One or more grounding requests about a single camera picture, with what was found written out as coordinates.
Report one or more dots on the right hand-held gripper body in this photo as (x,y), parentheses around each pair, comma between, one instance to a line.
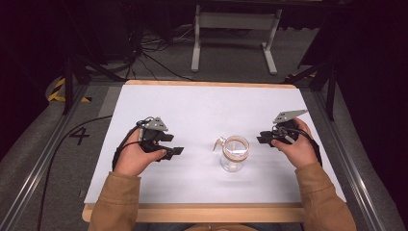
(285,133)

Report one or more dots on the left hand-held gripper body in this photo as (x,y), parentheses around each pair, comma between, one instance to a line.
(150,139)

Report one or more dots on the person's right hand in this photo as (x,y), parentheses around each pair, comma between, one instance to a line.
(301,150)

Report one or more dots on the person's left hand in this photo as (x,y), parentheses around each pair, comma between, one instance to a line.
(131,159)

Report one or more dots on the glass jar with wooden lid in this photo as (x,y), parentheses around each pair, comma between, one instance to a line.
(234,154)

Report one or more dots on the white table mat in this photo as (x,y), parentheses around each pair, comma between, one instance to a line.
(205,109)

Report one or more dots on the black tripod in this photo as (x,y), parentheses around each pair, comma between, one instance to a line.
(68,83)
(330,86)

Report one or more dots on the white metal stand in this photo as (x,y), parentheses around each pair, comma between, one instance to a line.
(235,20)

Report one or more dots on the aluminium floor rail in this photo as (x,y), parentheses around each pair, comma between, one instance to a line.
(35,173)
(349,160)

